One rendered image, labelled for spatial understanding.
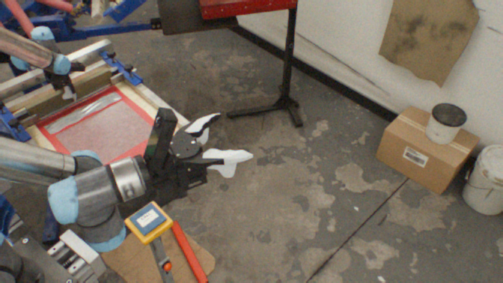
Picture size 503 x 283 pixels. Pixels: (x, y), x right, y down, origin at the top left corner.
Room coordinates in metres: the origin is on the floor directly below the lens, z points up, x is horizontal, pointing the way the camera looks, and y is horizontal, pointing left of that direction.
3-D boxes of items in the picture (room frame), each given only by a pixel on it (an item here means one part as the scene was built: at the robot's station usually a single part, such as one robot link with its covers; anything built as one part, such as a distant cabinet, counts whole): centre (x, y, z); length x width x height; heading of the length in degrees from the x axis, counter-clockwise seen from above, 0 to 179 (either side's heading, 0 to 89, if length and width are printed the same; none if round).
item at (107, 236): (0.44, 0.29, 1.56); 0.11 x 0.08 x 0.11; 27
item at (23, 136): (1.28, 1.04, 0.98); 0.30 x 0.05 x 0.07; 44
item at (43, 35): (1.43, 0.83, 1.31); 0.09 x 0.08 x 0.11; 158
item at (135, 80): (1.66, 0.64, 0.98); 0.30 x 0.05 x 0.07; 44
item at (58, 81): (1.43, 0.84, 1.15); 0.09 x 0.08 x 0.12; 134
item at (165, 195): (1.09, 0.47, 0.74); 0.45 x 0.03 x 0.43; 134
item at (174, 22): (2.22, 0.75, 0.91); 1.34 x 0.40 x 0.08; 104
